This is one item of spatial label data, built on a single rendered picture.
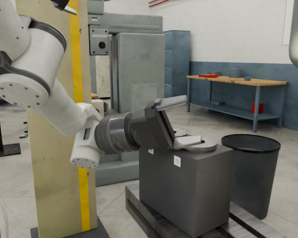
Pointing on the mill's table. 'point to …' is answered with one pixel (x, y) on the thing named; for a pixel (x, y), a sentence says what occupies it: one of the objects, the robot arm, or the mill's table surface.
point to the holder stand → (188, 184)
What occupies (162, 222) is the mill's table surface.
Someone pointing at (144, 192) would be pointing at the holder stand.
